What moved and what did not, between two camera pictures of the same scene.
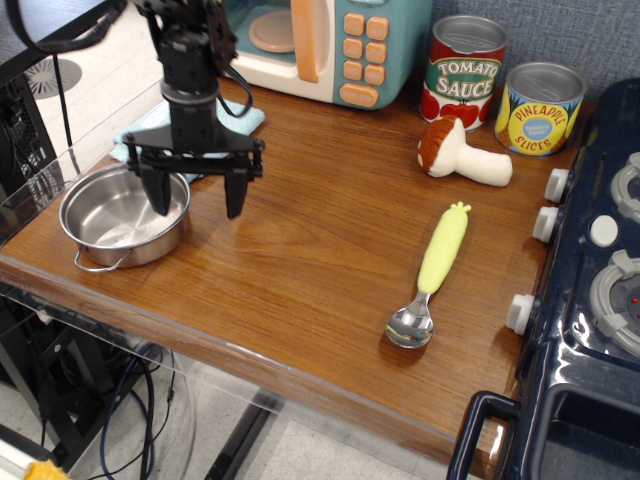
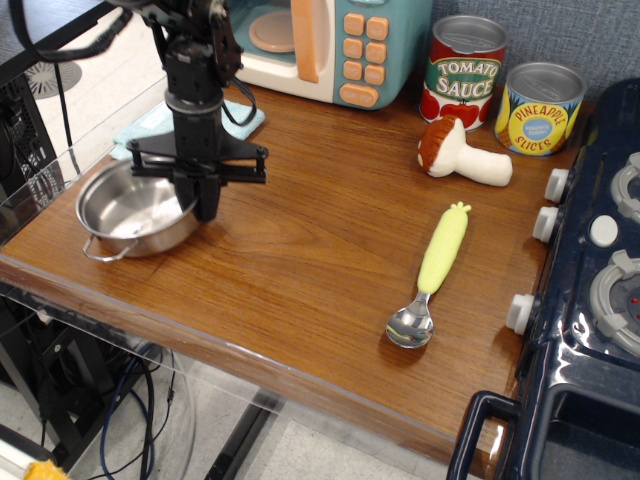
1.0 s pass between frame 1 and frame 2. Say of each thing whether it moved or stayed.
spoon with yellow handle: stayed
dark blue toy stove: stayed
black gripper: moved
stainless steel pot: moved
